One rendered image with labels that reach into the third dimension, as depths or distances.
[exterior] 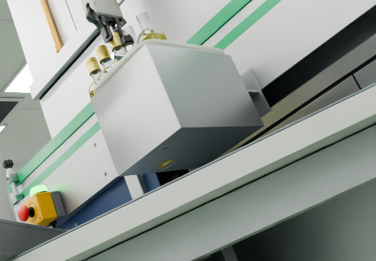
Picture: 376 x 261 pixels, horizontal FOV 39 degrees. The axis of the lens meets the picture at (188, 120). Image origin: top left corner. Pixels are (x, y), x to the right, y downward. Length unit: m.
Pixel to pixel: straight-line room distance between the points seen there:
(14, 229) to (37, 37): 1.34
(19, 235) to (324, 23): 0.62
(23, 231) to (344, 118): 0.47
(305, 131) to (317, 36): 0.36
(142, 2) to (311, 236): 0.80
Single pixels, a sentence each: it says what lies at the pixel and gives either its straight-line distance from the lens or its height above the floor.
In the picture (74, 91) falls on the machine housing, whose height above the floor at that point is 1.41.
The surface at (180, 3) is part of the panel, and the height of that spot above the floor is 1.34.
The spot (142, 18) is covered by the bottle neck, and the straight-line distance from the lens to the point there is 1.37.
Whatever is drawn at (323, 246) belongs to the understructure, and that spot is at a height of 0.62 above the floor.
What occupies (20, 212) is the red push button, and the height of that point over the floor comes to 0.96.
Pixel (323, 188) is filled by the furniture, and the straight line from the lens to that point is 0.69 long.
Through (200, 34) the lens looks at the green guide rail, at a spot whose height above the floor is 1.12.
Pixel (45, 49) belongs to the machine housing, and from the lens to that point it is 2.01.
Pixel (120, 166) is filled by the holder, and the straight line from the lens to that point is 0.91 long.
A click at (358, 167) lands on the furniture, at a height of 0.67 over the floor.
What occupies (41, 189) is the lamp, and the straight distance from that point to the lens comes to 1.37.
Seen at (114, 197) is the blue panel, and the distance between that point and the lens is 1.24.
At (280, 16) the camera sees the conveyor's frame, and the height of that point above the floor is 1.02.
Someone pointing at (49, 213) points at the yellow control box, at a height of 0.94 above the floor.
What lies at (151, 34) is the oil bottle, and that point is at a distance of 1.31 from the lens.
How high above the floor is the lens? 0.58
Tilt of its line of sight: 20 degrees up
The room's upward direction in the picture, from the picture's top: 23 degrees counter-clockwise
